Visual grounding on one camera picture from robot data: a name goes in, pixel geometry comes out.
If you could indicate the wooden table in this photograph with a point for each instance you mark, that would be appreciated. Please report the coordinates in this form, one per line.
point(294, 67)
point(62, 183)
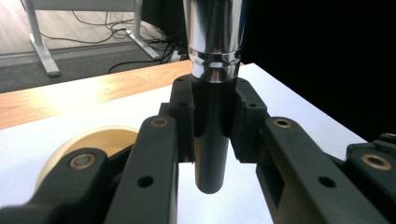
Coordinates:
point(77, 93)

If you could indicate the cream ceramic cup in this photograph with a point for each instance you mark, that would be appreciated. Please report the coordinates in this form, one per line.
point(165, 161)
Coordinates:
point(99, 140)

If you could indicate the white table sheet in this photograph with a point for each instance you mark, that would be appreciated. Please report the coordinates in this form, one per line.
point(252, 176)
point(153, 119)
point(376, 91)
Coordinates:
point(62, 130)

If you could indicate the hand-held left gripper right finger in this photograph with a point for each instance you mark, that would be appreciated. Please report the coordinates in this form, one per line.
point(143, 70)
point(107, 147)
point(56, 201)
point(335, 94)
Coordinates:
point(249, 121)

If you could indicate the white metal desk frame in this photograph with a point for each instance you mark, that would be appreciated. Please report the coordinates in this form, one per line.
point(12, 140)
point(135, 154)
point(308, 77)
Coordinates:
point(43, 56)

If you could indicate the black curtain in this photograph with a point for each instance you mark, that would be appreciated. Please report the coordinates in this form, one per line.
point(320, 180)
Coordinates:
point(311, 46)

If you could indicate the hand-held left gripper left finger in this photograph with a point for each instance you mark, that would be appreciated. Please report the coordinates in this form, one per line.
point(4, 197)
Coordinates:
point(182, 118)

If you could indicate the black makeup brush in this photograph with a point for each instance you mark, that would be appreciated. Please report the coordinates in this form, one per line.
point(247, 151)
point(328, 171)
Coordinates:
point(214, 46)

